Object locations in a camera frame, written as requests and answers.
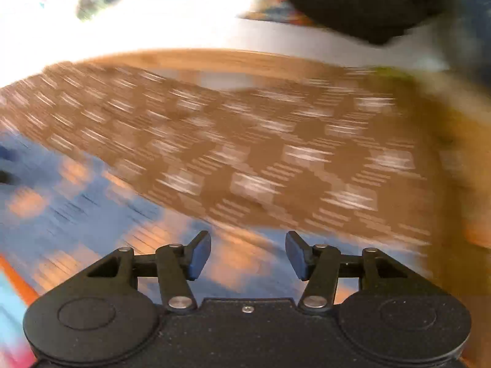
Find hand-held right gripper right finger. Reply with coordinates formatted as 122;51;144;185
285;231;409;313

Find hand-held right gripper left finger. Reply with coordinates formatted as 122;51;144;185
87;231;212;312

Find blue orange printed pants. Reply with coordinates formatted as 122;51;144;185
0;130;369;307

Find brown patterned blanket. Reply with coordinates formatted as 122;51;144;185
0;59;449;280

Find colourful floral cushion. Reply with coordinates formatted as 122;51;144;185
237;0;321;27

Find black plush cloth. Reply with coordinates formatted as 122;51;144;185
282;0;466;45

